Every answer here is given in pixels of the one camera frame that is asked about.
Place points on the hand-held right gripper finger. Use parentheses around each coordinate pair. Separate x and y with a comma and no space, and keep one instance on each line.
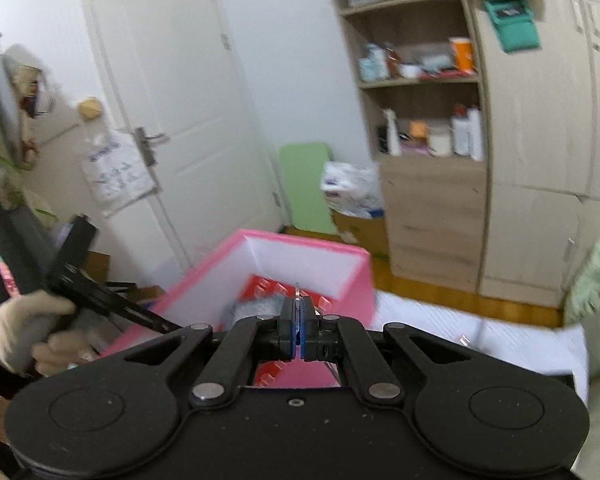
(306,332)
(294,332)

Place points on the pink cardboard box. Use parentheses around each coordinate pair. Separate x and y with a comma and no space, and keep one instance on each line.
(205,270)

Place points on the person's left hand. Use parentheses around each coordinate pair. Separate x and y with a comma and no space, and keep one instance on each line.
(20,330)

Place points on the red printed box liner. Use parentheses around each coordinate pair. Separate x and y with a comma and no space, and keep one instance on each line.
(267,287)

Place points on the white printed bag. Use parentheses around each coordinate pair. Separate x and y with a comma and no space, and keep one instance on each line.
(117,175)

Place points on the brown cardboard box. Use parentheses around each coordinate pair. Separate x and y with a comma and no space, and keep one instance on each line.
(362,235)

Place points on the white patterned table cloth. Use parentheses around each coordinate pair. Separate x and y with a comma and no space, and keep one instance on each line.
(430,325)

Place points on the green folding board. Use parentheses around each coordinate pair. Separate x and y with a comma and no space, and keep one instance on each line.
(307,185)

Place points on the tan round ornament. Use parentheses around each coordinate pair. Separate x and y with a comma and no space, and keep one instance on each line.
(90,108)

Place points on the plastic tissue pack bundle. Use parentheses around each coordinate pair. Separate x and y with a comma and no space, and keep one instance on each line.
(352,187)

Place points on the wooden bookshelf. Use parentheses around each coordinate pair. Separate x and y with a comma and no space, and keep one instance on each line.
(430,210)

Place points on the small black bottle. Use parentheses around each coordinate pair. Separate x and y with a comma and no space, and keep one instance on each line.
(382,140)

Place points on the white door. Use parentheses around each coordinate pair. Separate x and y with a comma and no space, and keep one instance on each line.
(190,85)

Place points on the white spray bottle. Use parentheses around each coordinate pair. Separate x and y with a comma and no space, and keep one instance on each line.
(392,135)

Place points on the small orange box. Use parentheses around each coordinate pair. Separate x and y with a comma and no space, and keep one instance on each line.
(418,130)

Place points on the white jar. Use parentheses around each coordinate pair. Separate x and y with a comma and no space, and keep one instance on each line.
(440,142)

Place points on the white bottle red cap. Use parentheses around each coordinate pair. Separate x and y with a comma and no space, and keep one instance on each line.
(460,132)

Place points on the white tube bottle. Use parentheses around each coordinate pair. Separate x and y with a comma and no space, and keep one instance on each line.
(476,135)

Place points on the white skincare box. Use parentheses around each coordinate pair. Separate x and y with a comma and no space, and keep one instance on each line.
(372,67)

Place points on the brown glass bottle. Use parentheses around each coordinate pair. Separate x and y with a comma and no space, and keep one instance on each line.
(393,62)

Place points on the light wood wardrobe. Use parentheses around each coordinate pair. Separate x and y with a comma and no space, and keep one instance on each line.
(540,135)

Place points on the orange paper cup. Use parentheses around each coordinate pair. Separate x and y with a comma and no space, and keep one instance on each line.
(461,55)

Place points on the teal pouch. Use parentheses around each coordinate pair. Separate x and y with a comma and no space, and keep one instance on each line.
(512,27)

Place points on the dark metal frame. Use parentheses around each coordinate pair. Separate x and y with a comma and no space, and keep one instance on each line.
(10,240)

